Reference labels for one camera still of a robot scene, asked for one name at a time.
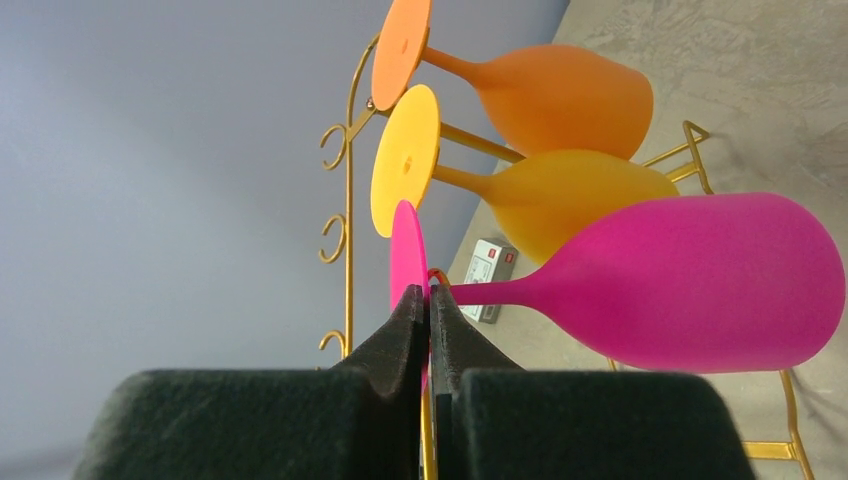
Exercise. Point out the yellow wine glass back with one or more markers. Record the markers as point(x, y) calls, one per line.
point(539, 202)

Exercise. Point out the orange wine glass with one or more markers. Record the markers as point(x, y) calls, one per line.
point(538, 98)

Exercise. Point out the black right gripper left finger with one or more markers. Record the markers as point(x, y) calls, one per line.
point(356, 420)

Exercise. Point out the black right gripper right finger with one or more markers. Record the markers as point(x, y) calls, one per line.
point(496, 420)

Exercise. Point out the white stapler box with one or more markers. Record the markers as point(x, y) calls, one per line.
point(492, 260)

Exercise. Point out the gold wire wine glass rack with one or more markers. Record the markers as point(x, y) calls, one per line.
point(792, 450)

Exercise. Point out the magenta wine glass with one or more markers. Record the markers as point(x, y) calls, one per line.
point(719, 283)

